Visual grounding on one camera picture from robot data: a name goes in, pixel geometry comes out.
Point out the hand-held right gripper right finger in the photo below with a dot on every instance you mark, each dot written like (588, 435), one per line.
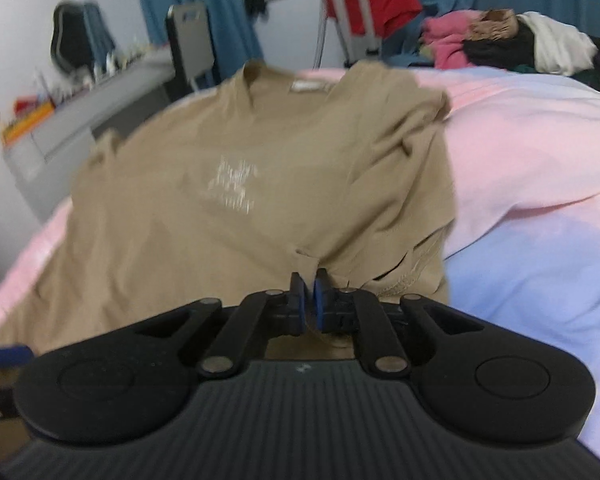
(321, 305)

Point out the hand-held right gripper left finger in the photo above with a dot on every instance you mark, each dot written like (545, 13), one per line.
(297, 305)

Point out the tan t-shirt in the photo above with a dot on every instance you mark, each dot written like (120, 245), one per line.
(240, 220)

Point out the orange box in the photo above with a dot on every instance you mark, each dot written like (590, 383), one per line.
(27, 120)

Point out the grey desk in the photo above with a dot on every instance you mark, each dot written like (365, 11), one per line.
(75, 125)

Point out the pink and blue bed sheet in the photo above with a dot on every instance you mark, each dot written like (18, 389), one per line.
(525, 170)

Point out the blue garment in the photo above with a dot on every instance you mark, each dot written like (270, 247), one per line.
(405, 47)

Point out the white board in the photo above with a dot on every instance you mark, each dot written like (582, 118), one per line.
(287, 30)

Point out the grey black chair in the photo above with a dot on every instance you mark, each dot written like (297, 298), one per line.
(192, 42)

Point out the metal ladder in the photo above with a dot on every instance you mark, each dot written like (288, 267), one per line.
(352, 15)

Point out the pink garment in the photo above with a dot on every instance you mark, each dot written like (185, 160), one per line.
(447, 40)

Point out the group of small desk bottles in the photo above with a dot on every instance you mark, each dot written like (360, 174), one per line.
(120, 60)

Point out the black garment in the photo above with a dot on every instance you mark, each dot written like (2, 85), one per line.
(500, 52)

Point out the black and blue backpack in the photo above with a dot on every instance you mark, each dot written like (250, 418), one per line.
(77, 35)

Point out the brown garment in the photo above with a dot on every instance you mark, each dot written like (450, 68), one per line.
(495, 24)

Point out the white garment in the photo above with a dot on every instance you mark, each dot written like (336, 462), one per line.
(557, 42)

